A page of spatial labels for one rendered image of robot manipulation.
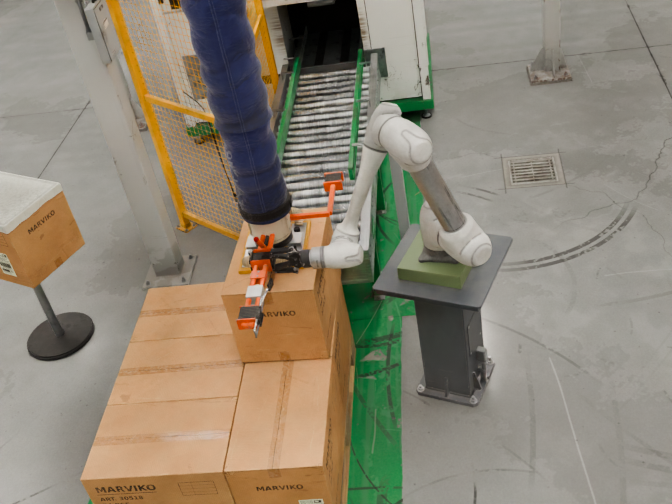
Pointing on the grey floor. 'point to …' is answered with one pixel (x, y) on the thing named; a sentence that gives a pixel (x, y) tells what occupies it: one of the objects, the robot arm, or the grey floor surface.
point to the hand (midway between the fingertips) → (262, 262)
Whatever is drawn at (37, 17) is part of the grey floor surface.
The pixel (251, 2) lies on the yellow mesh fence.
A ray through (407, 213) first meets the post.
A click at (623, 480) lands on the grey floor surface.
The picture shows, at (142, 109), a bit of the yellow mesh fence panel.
